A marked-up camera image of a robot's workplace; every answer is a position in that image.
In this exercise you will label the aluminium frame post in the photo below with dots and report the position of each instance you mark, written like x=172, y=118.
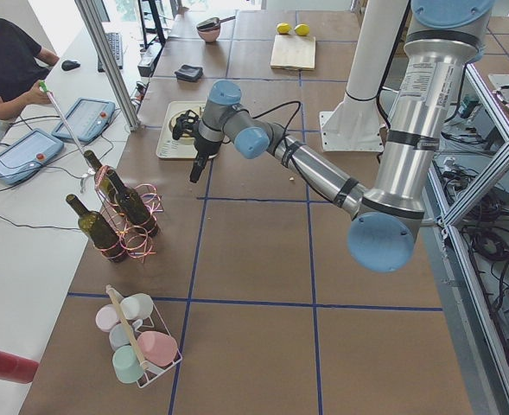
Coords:
x=95, y=28

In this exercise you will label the white cup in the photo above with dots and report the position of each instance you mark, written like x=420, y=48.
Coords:
x=137, y=306

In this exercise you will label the black computer mouse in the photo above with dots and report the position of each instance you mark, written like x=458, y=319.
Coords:
x=68, y=65

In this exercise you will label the dark green bottle left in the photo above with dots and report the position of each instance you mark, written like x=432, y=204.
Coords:
x=131, y=203

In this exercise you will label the lemon half right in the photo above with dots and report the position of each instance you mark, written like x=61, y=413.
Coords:
x=302, y=29

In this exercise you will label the grey cup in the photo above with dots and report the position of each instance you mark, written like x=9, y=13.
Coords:
x=118, y=337

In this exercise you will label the lemon half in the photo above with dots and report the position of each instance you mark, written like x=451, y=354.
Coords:
x=283, y=28
x=302, y=29

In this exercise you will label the lemon half left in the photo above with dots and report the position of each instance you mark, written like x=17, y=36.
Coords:
x=283, y=28

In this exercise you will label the white plate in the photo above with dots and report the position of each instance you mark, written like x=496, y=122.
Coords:
x=188, y=136

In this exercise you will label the wooden cutting board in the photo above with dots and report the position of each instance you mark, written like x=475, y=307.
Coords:
x=293, y=52

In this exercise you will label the mint green cup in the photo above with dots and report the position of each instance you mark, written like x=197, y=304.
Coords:
x=126, y=365

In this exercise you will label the pink stick tool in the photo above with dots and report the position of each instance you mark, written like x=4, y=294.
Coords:
x=90, y=171

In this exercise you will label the grey folded cloth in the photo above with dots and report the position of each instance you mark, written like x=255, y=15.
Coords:
x=189, y=73

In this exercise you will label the dark green bottle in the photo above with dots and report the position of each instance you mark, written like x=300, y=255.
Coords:
x=131, y=203
x=96, y=166
x=94, y=225

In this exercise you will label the person in black shirt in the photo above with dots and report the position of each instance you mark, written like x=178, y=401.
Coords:
x=23, y=64

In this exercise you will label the dark green bottle back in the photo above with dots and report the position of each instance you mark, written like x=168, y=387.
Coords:
x=96, y=166

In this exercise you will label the steel scoop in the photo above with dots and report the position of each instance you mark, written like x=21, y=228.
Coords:
x=213, y=23

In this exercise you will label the far teach pendant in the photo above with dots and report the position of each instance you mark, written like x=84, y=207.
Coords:
x=89, y=117

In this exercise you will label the copper wire bottle rack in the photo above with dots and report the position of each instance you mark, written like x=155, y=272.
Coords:
x=135, y=240

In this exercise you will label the near teach pendant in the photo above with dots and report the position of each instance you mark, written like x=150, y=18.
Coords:
x=27, y=156

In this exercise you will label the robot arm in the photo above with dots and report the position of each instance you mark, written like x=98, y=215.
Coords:
x=443, y=37

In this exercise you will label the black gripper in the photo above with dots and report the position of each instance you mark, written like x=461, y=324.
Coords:
x=201, y=149

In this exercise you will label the dark green bottle front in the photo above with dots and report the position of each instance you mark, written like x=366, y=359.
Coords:
x=94, y=225

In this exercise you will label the red cylinder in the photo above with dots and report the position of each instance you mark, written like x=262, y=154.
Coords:
x=16, y=368

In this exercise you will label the cream bear tray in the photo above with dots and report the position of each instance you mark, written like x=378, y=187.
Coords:
x=167, y=148

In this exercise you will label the light pink cup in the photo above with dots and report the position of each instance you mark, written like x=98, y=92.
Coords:
x=106, y=318

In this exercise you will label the teach pendant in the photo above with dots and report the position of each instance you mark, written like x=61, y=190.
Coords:
x=27, y=156
x=89, y=117

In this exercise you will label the black keyboard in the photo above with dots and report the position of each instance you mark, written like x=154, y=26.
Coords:
x=115, y=43

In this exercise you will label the pink bowl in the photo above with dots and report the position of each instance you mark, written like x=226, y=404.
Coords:
x=209, y=36

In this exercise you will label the white wire cup rack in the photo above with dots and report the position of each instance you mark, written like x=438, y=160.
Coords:
x=133, y=329

